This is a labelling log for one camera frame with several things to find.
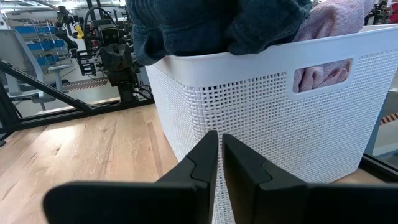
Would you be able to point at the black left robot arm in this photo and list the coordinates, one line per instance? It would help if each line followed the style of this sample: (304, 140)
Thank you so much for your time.
(124, 84)

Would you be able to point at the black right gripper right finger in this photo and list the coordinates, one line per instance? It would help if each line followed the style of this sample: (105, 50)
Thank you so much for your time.
(295, 205)

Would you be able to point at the grey office chair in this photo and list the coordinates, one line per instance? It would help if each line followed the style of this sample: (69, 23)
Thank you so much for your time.
(18, 62)

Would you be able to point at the white woven plastic laundry basket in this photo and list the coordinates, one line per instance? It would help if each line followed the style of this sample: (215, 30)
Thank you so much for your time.
(264, 124)

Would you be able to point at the dark blue garment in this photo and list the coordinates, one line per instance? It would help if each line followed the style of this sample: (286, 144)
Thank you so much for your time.
(202, 25)

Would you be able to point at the blue storage bins shelf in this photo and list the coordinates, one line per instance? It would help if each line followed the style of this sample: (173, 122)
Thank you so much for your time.
(46, 45)

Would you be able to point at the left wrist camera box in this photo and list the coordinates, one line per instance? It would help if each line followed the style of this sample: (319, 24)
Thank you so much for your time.
(109, 34)

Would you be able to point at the pink knitted garment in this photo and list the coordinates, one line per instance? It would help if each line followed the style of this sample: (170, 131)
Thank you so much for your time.
(332, 18)

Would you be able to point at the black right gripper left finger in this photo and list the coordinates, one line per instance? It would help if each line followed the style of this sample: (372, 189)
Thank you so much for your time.
(140, 202)

